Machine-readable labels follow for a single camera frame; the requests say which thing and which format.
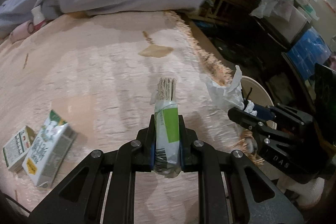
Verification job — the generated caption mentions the white tissue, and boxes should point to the white tissue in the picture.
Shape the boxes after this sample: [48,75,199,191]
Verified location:
[205,65,257,116]

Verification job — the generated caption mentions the pink cylindrical bottle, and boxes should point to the pink cylindrical bottle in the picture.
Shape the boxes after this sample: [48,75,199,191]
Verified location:
[9,21,35,43]

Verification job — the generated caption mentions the blue storage box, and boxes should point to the blue storage box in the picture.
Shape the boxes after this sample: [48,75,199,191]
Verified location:
[287,27,331,81]

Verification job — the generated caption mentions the green white medicine box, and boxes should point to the green white medicine box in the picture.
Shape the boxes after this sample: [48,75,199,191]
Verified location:
[2,126,36,172]

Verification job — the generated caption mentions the green white snack wrapper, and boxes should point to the green white snack wrapper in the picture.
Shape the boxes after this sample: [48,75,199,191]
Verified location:
[150,77,182,179]

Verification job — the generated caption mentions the green white milk carton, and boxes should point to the green white milk carton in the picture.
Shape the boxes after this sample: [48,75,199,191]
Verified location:
[22,110,77,188]

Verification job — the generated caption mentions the small white red bottle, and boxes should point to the small white red bottle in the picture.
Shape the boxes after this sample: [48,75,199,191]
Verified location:
[31,5,46,27]

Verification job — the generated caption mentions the pink fringed bed blanket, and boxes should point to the pink fringed bed blanket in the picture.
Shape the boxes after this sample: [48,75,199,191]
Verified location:
[0,10,266,224]

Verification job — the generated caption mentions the white plastic trash bucket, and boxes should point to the white plastic trash bucket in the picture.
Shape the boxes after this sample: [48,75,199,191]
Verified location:
[240,76,277,129]

